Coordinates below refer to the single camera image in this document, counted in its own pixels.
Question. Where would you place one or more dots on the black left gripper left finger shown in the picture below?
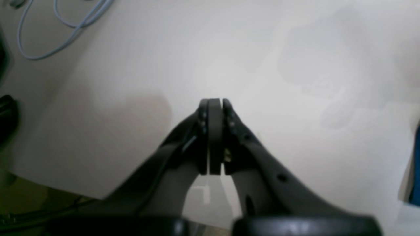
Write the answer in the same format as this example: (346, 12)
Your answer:
(156, 192)

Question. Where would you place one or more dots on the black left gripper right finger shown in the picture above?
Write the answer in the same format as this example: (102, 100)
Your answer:
(268, 191)

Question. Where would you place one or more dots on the dark blue t-shirt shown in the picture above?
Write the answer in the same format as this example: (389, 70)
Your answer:
(414, 197)

